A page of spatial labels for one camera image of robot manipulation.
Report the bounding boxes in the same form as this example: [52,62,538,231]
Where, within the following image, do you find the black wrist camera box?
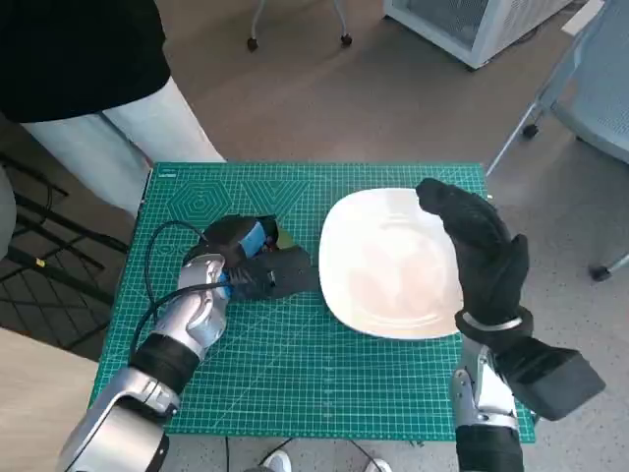
[228,244,320,301]
[495,336,606,422]

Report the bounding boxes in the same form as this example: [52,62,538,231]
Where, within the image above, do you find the white cabinet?
[381,0,576,70]

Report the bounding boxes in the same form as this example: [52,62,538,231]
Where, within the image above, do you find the green cutting mat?
[87,161,537,443]

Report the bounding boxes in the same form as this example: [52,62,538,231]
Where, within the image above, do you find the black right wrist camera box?
[495,336,606,422]

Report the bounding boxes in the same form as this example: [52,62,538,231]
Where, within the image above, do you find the white square plate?
[317,188,466,340]

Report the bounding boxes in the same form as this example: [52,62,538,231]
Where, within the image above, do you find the grey mesh chair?
[485,0,629,282]

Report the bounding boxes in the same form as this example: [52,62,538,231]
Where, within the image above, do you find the red toy grapes with leaf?
[262,228,298,255]

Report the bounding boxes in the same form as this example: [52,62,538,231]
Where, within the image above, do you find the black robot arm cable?
[128,220,232,368]

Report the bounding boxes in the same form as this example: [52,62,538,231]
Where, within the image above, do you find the office chair with castors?
[245,0,354,52]

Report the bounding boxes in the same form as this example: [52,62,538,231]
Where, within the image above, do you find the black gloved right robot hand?
[415,177,532,326]

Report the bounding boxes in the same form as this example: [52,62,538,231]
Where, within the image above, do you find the black wire rack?
[0,147,130,351]

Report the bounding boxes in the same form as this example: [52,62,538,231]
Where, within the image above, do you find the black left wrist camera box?
[228,244,320,301]

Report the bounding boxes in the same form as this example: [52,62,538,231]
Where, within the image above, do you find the light wooden desk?
[0,324,102,472]

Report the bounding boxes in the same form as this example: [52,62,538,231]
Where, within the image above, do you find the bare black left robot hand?
[199,214,286,260]

